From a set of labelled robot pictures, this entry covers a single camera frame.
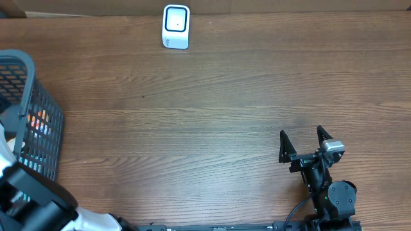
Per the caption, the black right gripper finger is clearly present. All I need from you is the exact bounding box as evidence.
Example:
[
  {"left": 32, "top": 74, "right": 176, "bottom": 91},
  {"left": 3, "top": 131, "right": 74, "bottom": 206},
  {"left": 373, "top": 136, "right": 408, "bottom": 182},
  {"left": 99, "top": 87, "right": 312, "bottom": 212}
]
[
  {"left": 317, "top": 125, "right": 333, "bottom": 148},
  {"left": 279, "top": 130, "right": 297, "bottom": 157}
]

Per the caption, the orange tissue pack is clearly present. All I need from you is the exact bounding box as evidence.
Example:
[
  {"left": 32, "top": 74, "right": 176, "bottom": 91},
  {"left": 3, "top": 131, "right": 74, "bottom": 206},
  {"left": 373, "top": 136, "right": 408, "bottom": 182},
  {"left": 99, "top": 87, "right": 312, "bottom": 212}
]
[{"left": 28, "top": 110, "right": 51, "bottom": 138}]

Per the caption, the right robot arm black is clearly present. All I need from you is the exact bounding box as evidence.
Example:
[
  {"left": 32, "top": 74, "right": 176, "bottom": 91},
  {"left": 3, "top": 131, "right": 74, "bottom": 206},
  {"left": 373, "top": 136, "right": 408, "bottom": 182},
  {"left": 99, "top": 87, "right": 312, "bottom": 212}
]
[{"left": 275, "top": 125, "right": 362, "bottom": 231}]

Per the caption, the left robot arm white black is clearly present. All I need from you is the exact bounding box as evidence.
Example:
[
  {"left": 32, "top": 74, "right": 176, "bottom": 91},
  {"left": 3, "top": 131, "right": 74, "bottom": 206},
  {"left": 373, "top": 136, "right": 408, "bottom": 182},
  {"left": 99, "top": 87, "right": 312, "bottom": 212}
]
[{"left": 1, "top": 126, "right": 137, "bottom": 230}]

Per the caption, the white barcode scanner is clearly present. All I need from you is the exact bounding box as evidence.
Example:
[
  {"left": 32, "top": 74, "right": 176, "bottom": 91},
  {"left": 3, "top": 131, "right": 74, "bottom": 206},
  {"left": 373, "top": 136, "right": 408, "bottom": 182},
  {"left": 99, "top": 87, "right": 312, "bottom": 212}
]
[{"left": 162, "top": 4, "right": 191, "bottom": 49}]

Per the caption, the grey plastic mesh basket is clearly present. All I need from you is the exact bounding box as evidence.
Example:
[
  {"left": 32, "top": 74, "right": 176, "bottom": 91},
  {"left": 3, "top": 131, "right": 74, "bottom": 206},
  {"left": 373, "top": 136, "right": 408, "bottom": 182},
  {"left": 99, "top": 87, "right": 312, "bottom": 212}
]
[{"left": 0, "top": 49, "right": 64, "bottom": 206}]

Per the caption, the cardboard backdrop panel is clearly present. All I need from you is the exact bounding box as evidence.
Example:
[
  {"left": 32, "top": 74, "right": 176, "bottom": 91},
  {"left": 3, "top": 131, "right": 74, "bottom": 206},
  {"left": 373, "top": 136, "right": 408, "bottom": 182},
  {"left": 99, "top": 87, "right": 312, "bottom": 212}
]
[{"left": 1, "top": 0, "right": 410, "bottom": 17}]

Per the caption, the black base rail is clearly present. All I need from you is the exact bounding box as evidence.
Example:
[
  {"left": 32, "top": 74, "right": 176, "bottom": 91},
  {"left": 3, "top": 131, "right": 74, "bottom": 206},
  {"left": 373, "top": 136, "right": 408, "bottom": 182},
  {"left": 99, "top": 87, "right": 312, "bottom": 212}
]
[{"left": 135, "top": 221, "right": 363, "bottom": 231}]

